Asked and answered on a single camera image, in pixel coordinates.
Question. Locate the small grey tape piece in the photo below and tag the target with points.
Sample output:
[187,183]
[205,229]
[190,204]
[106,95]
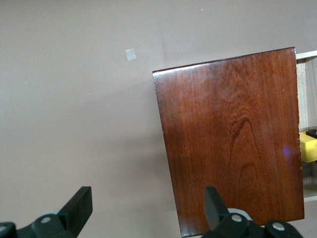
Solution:
[130,54]

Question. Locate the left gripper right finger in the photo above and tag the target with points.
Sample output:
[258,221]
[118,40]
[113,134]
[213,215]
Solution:
[213,210]

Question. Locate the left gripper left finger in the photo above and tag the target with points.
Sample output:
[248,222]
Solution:
[76,208]

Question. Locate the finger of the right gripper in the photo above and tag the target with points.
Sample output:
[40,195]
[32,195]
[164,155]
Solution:
[313,133]

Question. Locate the dark brown wooden box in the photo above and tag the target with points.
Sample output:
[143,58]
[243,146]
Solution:
[227,138]

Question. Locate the yellow cube block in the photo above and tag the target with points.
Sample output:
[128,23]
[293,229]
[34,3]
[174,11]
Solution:
[309,148]

